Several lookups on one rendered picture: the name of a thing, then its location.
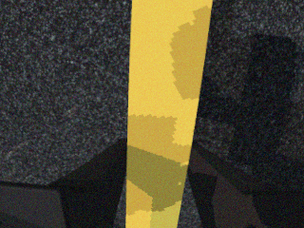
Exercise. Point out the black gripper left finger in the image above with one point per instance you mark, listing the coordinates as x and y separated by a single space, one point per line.
87 197

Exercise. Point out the yellow bar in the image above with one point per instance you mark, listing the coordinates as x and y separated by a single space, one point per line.
167 51

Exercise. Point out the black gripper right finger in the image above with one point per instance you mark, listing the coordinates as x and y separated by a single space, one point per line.
227 197

